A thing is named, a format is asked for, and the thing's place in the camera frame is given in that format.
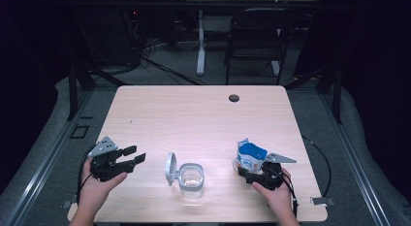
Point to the metal floor rail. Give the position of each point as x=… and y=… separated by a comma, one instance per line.
x=352, y=161
x=48, y=161

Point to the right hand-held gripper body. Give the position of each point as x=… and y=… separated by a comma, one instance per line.
x=269, y=179

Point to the white desk leg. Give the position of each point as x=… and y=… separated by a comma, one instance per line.
x=201, y=58

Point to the person's right hand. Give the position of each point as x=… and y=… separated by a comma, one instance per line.
x=279, y=198

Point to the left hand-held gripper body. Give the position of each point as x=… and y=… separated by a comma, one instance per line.
x=105, y=169

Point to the grey table bracket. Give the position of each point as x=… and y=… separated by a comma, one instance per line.
x=67, y=204
x=323, y=201

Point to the black table grommet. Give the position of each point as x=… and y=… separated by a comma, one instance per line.
x=234, y=98

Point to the blue white milk carton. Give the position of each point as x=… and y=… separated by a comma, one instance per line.
x=250, y=154

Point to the black metal stand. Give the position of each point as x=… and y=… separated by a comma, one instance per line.
x=337, y=96
x=73, y=90

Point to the black folding chair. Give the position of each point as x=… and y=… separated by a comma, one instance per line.
x=258, y=54

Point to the person's left hand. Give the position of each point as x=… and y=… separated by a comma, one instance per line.
x=92, y=195

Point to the clear pitcher with white lid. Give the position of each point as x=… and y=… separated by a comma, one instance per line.
x=190, y=179

